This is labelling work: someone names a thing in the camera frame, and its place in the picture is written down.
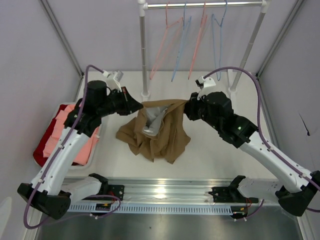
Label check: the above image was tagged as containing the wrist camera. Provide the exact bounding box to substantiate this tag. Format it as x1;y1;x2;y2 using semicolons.
195;76;216;101
102;70;124;92

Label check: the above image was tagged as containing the blue wire hanger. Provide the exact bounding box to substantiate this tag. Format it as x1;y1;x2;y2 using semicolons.
171;1;192;82
210;0;228;69

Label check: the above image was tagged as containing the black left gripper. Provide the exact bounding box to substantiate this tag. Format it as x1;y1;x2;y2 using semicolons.
97;86;143;118

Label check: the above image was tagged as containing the right blue wire hanger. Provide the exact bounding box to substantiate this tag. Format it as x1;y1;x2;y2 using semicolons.
210;0;228;69

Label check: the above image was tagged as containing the left aluminium frame post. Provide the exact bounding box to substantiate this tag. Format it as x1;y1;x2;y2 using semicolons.
38;0;85;78

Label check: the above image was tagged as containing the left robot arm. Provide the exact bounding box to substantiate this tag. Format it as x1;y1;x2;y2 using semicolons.
17;80;143;220

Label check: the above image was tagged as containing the red folded garment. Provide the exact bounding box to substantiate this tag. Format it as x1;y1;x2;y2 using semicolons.
33;103;76;167

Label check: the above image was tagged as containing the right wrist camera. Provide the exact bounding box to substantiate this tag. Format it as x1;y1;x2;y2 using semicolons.
195;76;216;101

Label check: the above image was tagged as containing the perforated cable tray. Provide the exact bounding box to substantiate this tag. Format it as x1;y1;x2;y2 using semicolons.
68;203;233;216

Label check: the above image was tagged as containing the tan brown skirt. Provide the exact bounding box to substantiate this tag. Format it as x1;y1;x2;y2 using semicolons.
115;99;191;164

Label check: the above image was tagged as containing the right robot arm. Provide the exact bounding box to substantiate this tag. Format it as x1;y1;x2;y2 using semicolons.
184;91;320;217

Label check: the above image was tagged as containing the pink wire hanger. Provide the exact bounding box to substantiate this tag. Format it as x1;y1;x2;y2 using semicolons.
188;2;208;79
149;2;184;80

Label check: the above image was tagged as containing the left blue wire hanger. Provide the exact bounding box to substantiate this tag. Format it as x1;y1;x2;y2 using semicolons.
171;1;192;82

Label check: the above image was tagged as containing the pink folded garment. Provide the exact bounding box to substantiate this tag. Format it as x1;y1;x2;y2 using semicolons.
47;102;91;167

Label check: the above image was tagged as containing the aluminium frame post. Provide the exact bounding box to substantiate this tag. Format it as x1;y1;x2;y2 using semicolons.
38;0;85;78
254;0;307;78

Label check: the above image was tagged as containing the left pink wire hanger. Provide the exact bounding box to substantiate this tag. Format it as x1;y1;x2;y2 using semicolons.
149;2;184;80

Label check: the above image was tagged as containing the right aluminium frame post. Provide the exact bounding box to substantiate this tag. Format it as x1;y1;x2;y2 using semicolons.
254;0;307;78

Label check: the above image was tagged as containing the white clothes rack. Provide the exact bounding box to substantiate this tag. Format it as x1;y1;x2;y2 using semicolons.
137;0;271;101

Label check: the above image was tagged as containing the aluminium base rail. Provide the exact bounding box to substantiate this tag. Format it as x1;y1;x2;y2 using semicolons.
59;176;307;207

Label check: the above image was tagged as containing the right pink wire hanger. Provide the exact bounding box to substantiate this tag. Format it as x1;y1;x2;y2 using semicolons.
188;2;208;79

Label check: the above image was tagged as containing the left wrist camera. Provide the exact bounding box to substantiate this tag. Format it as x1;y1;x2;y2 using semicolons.
102;70;124;92

